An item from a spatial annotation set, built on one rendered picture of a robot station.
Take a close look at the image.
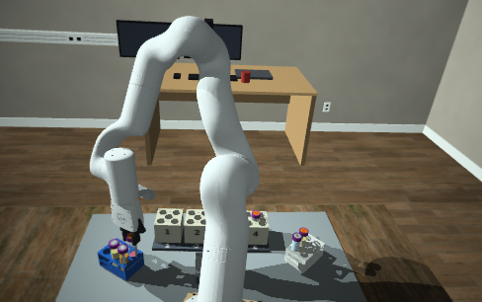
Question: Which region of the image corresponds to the white tube rack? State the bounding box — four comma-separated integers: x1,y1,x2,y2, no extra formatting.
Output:
284,234,325,273

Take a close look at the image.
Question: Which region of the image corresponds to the blue tube rack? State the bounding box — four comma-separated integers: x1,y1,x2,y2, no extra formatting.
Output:
98,245,144,280

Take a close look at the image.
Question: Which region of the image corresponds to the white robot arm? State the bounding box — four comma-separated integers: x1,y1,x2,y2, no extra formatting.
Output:
90,16,260,302

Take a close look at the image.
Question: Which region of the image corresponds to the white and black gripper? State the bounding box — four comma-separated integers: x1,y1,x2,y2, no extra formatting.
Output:
112,199,146,246

